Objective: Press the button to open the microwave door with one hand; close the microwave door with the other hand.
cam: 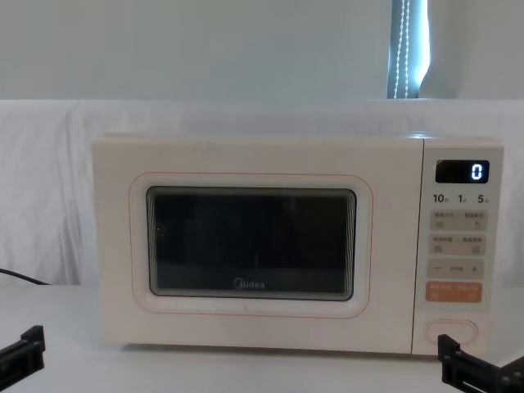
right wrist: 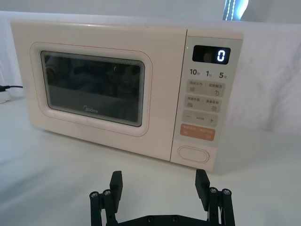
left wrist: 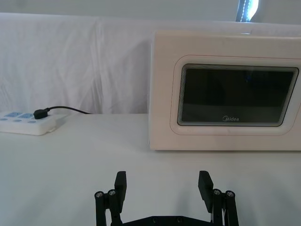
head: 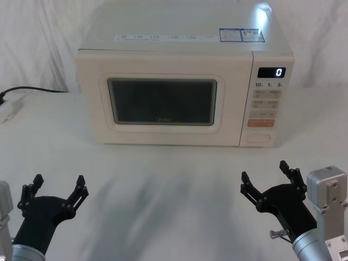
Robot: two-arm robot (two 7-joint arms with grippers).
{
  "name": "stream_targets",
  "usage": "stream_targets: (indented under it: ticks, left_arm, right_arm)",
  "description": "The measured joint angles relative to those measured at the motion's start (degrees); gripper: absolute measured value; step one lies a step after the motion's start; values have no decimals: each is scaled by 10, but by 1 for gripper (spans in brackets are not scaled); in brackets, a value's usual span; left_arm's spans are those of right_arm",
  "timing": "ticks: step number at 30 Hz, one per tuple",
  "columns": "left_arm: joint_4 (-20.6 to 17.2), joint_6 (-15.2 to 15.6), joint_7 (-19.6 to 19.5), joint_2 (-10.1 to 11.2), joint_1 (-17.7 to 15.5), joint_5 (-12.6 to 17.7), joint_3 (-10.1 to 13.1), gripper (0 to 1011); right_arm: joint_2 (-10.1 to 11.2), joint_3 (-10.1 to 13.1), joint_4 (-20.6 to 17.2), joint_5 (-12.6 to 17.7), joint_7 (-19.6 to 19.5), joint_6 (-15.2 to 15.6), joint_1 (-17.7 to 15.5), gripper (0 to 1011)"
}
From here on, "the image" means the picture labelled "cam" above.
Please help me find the black power cable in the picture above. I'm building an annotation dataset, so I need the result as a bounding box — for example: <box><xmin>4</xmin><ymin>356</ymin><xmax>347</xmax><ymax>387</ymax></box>
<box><xmin>0</xmin><ymin>267</ymin><xmax>52</xmax><ymax>287</ymax></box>

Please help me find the white curtain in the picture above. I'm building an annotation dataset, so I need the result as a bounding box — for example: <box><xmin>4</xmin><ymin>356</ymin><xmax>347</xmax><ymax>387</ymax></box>
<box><xmin>0</xmin><ymin>0</ymin><xmax>524</xmax><ymax>101</ymax></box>

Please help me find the cream microwave oven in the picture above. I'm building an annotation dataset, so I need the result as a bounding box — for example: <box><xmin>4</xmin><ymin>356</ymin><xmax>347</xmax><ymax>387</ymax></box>
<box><xmin>91</xmin><ymin>133</ymin><xmax>504</xmax><ymax>358</ymax></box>

